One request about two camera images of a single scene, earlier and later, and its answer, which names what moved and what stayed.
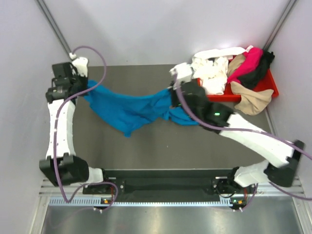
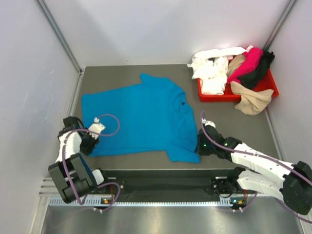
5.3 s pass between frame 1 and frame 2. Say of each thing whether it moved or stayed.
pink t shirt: stayed
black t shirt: stayed
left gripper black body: moved
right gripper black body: moved
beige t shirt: stayed
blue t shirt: moved
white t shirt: stayed
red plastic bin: stayed
